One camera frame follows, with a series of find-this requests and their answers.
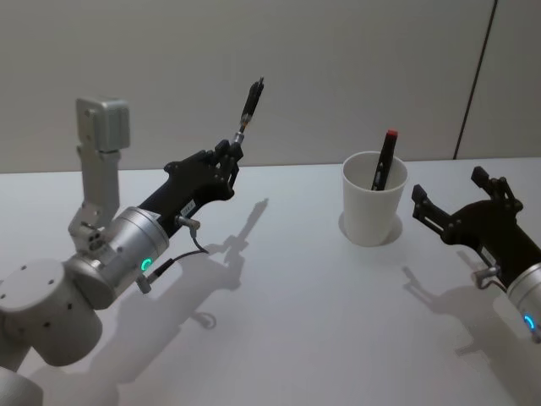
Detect white paper cup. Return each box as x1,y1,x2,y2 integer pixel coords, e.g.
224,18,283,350
340,151,409,247

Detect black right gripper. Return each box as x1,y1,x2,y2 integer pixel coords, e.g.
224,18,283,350
411,166,541,285

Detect thin dark right gripper cable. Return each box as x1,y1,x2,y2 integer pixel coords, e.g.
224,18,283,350
472,265,509,291

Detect black pen with red cap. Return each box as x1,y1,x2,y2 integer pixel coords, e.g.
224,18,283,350
370,129,400,192

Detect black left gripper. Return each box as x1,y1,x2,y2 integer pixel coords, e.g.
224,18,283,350
136,140,245,239

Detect black pen with silver tip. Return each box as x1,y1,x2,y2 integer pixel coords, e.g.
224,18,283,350
231,76,267,149

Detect thin dark left gripper cable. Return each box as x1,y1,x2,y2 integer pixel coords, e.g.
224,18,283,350
135,214,211,294

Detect thin dark gripper cable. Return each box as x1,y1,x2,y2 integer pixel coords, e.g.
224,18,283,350
135,214,211,294
472,265,509,291

